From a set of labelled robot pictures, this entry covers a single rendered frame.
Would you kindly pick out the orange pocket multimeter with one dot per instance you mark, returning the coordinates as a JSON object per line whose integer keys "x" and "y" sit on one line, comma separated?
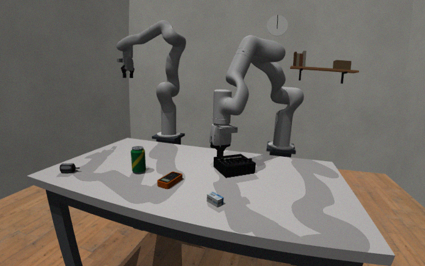
{"x": 170, "y": 180}

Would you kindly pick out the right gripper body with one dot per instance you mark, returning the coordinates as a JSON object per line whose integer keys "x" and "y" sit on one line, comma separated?
{"x": 128, "y": 62}

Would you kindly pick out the green drink can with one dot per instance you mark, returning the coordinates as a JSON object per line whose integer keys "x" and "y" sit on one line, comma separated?
{"x": 138, "y": 159}

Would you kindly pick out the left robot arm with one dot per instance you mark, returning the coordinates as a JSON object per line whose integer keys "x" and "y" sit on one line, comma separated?
{"x": 269, "y": 52}

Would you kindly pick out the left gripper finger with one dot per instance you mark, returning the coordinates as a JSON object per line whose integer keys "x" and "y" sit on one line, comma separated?
{"x": 219, "y": 153}
{"x": 222, "y": 149}

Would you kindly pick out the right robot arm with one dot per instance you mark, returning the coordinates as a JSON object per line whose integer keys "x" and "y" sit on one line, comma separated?
{"x": 165, "y": 90}

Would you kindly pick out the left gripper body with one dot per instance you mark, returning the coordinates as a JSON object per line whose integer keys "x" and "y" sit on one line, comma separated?
{"x": 219, "y": 139}

